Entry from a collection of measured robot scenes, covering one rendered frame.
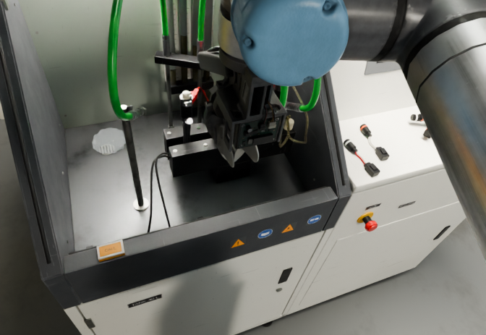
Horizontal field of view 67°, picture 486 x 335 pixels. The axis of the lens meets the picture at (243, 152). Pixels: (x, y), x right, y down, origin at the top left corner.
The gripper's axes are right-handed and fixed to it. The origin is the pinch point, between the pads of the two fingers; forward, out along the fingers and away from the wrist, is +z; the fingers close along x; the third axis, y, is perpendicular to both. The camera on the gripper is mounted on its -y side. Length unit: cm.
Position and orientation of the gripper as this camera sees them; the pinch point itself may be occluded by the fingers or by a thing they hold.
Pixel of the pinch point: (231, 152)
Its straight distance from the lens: 57.5
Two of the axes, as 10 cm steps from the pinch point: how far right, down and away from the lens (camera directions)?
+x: 9.3, -2.0, 3.1
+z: -1.0, 6.7, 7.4
